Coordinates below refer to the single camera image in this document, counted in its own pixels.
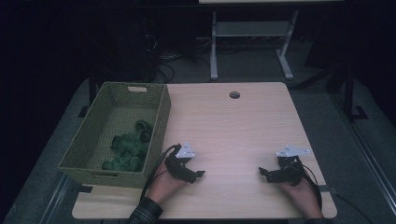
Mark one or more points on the grey metal stand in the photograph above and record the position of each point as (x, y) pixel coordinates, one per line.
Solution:
(252, 29)

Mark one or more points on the person's right hand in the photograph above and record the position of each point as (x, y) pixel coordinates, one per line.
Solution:
(305, 199)

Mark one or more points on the person's left hand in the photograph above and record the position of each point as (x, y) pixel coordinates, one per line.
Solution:
(163, 186)

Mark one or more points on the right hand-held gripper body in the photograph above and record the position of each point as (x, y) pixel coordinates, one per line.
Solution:
(289, 172)

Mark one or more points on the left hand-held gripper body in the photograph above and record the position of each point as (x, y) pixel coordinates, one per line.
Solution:
(179, 168)

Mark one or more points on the green plush toy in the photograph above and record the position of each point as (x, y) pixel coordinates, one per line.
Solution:
(129, 149)

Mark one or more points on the black metal stand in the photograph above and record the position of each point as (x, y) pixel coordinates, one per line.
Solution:
(349, 93)

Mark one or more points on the green woven basket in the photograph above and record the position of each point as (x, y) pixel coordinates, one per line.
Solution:
(102, 124)

